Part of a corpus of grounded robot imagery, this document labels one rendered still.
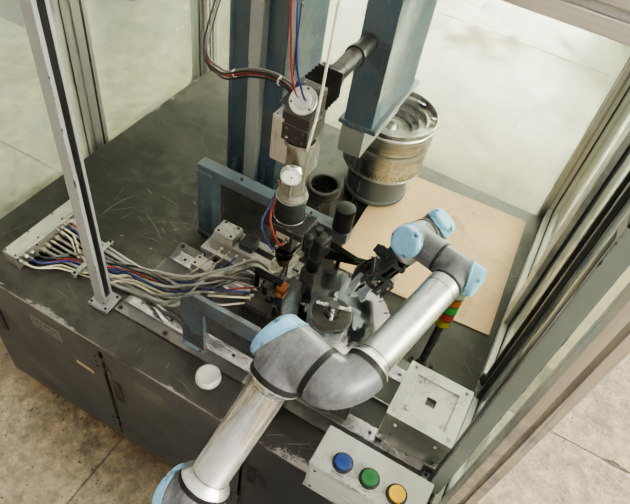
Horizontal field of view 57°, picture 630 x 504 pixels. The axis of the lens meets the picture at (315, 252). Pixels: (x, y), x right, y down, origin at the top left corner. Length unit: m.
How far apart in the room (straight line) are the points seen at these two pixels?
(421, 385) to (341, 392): 0.52
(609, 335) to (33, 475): 2.08
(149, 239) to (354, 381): 1.09
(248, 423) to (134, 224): 1.04
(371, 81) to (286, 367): 0.73
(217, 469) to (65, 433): 1.31
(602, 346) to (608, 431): 2.10
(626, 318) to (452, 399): 0.87
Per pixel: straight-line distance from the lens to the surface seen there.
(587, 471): 2.80
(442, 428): 1.56
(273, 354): 1.14
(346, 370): 1.11
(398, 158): 2.01
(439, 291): 1.25
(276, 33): 1.81
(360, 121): 1.55
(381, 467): 1.47
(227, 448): 1.25
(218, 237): 1.84
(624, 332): 0.84
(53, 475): 2.46
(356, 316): 1.60
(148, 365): 1.73
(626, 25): 0.61
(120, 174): 2.25
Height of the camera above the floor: 2.23
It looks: 48 degrees down
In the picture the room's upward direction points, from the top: 11 degrees clockwise
